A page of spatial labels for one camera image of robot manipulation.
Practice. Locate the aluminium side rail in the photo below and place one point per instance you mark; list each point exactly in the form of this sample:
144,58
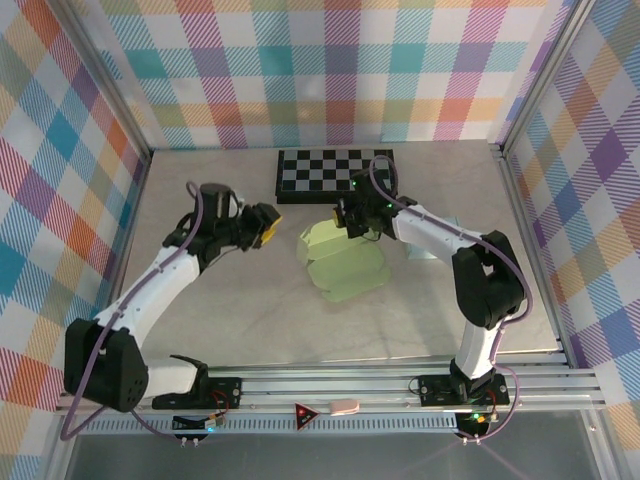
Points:
131,225
517,200

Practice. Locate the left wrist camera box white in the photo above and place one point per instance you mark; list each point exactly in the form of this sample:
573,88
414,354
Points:
237,203

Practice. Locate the green paper box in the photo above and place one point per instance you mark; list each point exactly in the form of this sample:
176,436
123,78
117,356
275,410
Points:
345,270

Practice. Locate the black grey chessboard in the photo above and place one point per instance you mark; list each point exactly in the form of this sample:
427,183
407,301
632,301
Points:
310,172

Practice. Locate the red black triangle button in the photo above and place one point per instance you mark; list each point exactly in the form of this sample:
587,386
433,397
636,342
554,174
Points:
304,414

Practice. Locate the aluminium frame post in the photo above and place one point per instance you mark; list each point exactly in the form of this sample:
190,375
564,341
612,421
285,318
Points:
108,80
545,75

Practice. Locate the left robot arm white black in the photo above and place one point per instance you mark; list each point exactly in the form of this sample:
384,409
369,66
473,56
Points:
110,370

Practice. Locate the blue paper box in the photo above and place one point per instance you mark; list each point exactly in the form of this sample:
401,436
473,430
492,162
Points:
417,254

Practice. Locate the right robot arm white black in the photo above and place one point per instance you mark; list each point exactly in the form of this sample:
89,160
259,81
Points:
490,280

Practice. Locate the aluminium frame rail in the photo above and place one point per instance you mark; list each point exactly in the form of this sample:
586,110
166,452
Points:
350,387

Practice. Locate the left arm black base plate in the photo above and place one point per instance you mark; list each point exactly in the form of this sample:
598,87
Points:
225,392

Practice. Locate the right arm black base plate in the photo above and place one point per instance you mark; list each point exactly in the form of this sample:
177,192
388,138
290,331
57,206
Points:
435,390

